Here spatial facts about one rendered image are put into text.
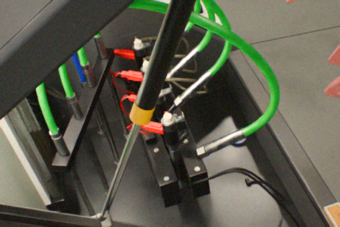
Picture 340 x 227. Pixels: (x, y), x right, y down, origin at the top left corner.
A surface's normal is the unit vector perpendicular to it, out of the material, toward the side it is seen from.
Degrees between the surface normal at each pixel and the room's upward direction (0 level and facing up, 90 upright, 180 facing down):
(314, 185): 0
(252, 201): 0
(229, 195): 0
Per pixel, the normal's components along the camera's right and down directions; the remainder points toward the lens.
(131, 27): 0.28, 0.67
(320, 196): -0.14, -0.68
